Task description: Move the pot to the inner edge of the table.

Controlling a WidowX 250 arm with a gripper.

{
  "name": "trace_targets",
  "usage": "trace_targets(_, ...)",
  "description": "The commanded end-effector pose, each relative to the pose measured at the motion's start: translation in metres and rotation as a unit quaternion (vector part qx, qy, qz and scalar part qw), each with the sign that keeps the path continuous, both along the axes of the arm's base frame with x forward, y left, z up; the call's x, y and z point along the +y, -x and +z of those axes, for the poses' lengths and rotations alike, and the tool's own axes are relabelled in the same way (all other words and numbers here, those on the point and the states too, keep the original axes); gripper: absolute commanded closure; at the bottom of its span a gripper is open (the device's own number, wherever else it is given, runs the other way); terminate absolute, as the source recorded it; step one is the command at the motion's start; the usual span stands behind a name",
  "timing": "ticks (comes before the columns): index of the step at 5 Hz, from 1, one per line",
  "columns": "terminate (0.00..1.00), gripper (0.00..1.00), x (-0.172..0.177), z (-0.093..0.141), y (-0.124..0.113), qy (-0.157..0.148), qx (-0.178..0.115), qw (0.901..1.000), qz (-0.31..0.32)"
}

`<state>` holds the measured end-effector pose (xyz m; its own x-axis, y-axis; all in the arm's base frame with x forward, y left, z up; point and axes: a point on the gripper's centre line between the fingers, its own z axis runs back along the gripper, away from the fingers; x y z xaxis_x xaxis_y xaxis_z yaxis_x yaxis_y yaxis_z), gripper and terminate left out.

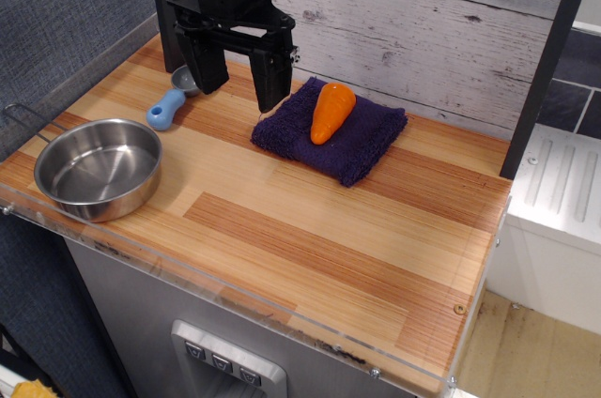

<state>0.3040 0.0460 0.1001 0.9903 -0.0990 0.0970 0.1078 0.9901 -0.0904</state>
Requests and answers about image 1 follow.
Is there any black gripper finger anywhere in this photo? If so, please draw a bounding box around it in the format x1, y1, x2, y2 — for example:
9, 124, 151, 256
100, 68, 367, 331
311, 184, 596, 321
174, 23, 229, 95
248, 44, 298, 113

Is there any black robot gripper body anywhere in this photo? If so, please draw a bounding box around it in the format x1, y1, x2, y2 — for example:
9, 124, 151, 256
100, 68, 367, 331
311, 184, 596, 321
167, 0, 295, 52

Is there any stainless steel pot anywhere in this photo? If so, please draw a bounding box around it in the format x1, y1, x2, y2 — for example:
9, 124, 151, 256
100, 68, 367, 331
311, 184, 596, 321
2, 103, 162, 222

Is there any orange toy carrot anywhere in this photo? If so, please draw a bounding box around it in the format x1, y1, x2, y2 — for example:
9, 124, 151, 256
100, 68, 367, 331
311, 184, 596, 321
310, 83, 357, 145

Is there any blue grey toy scoop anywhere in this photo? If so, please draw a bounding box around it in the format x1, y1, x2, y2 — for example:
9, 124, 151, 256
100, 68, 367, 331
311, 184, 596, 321
146, 65, 200, 131

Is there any purple folded towel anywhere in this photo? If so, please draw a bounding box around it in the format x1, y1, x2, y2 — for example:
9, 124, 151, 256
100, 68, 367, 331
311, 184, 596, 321
252, 78, 408, 187

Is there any clear acrylic table guard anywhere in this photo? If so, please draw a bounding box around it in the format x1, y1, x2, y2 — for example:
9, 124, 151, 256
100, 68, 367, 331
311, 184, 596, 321
1, 185, 464, 397

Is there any grey toy appliance cabinet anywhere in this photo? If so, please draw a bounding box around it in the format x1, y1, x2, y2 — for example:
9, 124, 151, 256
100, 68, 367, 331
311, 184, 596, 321
67, 241, 407, 397

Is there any white toy sink unit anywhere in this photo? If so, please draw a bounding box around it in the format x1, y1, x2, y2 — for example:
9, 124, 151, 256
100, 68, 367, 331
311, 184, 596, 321
486, 125, 600, 333

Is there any yellow object bottom left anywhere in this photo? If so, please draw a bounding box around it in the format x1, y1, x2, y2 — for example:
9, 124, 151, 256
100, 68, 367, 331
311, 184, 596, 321
11, 380, 58, 398

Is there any black right frame post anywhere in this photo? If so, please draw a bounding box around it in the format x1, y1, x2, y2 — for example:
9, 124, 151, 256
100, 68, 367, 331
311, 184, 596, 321
500, 0, 582, 179

